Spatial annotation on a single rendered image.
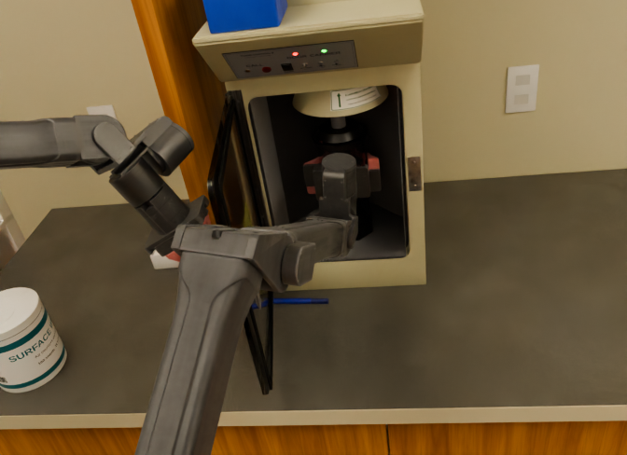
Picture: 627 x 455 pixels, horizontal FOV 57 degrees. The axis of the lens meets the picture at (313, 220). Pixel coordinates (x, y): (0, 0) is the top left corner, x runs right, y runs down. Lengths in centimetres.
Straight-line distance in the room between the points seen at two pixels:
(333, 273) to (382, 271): 10
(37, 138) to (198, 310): 39
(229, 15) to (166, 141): 19
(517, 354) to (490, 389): 9
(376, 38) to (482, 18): 59
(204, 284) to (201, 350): 5
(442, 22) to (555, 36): 25
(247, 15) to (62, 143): 30
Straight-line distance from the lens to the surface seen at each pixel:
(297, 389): 104
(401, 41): 87
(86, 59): 157
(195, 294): 49
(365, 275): 118
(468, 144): 152
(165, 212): 84
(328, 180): 93
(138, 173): 83
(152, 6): 89
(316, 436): 112
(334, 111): 101
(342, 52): 88
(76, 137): 80
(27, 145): 79
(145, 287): 135
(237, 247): 49
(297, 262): 55
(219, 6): 85
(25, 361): 119
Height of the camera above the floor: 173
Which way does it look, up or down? 34 degrees down
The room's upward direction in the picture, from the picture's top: 9 degrees counter-clockwise
